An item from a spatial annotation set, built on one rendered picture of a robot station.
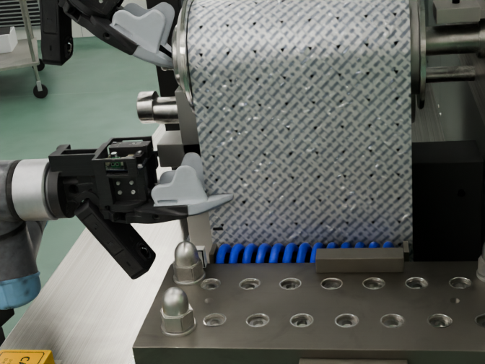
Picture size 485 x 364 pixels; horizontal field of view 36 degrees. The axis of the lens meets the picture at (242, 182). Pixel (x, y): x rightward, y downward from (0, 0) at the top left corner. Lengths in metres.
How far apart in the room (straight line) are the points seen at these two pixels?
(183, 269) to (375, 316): 0.22
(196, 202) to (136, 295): 0.27
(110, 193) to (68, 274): 0.33
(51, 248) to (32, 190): 2.39
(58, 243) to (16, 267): 2.34
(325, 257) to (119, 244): 0.25
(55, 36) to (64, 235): 2.50
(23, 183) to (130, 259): 0.15
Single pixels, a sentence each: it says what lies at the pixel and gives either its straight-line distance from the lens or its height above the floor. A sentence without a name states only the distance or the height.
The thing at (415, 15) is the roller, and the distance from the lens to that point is 0.82.
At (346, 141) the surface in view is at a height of 1.16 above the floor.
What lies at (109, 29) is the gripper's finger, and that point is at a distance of 0.89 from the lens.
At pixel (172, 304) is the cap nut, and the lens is 0.75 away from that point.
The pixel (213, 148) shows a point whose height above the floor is 1.16.
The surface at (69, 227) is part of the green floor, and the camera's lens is 3.45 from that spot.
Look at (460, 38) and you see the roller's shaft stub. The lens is 0.86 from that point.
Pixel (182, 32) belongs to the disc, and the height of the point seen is 1.29.
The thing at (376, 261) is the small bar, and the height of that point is 1.04.
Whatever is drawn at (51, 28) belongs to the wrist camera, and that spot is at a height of 1.29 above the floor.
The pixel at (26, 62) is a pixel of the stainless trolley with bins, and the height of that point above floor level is 0.26.
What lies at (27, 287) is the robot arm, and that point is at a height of 0.98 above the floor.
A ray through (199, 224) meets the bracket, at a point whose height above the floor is 1.02.
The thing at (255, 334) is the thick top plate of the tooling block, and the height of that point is 1.03.
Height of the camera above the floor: 1.47
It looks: 24 degrees down
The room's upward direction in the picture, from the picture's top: 6 degrees counter-clockwise
